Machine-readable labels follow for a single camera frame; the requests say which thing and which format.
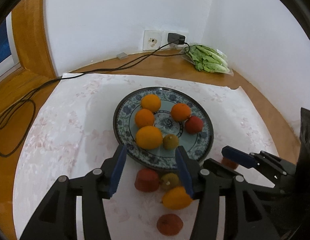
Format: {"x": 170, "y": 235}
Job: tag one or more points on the small grey plastic block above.
{"x": 122, "y": 56}

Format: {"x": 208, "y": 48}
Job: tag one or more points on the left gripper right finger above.
{"x": 245, "y": 216}

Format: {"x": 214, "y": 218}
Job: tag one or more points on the black power adapter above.
{"x": 175, "y": 38}

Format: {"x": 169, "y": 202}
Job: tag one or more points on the red apple front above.
{"x": 147, "y": 180}

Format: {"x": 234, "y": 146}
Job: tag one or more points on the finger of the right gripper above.
{"x": 218, "y": 170}
{"x": 275, "y": 169}

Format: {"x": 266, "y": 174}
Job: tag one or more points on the bagged green lettuce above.
{"x": 206, "y": 59}

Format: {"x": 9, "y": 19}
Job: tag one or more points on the red apple back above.
{"x": 194, "y": 125}

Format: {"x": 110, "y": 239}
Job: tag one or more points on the green-brown fruit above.
{"x": 169, "y": 181}
{"x": 170, "y": 142}

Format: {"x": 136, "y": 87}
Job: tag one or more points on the orange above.
{"x": 151, "y": 102}
{"x": 149, "y": 138}
{"x": 176, "y": 199}
{"x": 180, "y": 112}
{"x": 144, "y": 117}

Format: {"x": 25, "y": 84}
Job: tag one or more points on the white wall socket plate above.
{"x": 152, "y": 40}

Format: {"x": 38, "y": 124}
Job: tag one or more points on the dark red apple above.
{"x": 169, "y": 224}

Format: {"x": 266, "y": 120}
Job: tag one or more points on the wooden window frame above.
{"x": 30, "y": 61}

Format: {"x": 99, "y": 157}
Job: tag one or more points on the blue white patterned plate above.
{"x": 197, "y": 145}

